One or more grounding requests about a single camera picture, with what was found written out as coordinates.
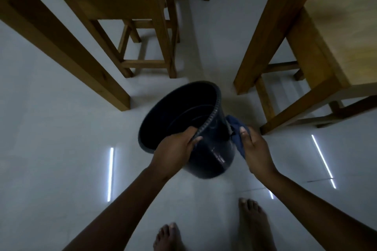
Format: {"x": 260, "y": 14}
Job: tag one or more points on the person's right forearm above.
{"x": 318, "y": 215}

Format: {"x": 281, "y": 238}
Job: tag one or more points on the person's left forearm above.
{"x": 123, "y": 212}

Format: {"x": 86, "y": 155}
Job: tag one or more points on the blue cleaning cloth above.
{"x": 237, "y": 131}

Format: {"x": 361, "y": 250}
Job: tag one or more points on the person's right hand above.
{"x": 257, "y": 153}

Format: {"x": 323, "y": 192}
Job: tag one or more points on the wooden table leg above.
{"x": 274, "y": 24}
{"x": 59, "y": 39}

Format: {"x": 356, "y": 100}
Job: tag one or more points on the person's right foot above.
{"x": 255, "y": 224}

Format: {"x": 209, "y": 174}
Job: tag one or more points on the person's foot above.
{"x": 168, "y": 239}
{"x": 255, "y": 224}

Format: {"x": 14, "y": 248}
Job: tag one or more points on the black plastic bucket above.
{"x": 179, "y": 112}

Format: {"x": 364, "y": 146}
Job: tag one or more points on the person's left hand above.
{"x": 172, "y": 153}

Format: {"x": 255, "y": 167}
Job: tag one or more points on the person's left foot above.
{"x": 168, "y": 239}

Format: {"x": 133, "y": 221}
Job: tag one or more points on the person's left thumb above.
{"x": 196, "y": 140}

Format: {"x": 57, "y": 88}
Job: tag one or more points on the person's right thumb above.
{"x": 244, "y": 137}

